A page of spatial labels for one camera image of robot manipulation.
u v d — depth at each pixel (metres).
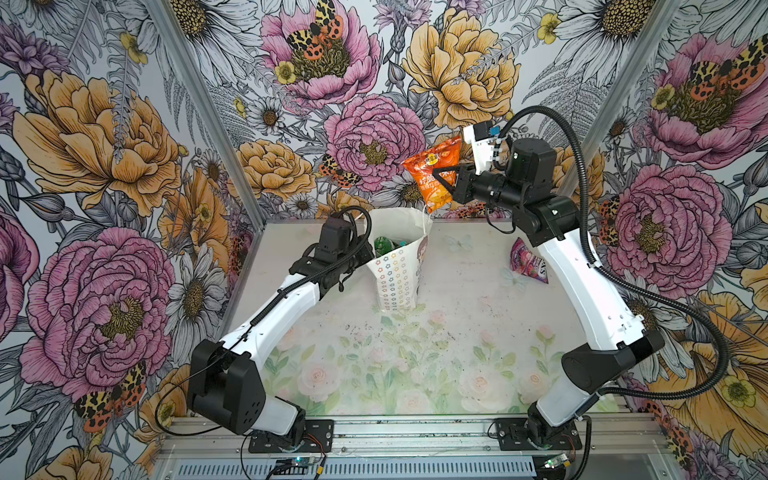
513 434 0.74
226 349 0.43
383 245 0.98
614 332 0.43
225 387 0.41
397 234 1.00
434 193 0.64
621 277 0.89
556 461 0.72
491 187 0.55
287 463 0.71
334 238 0.61
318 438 0.74
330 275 0.59
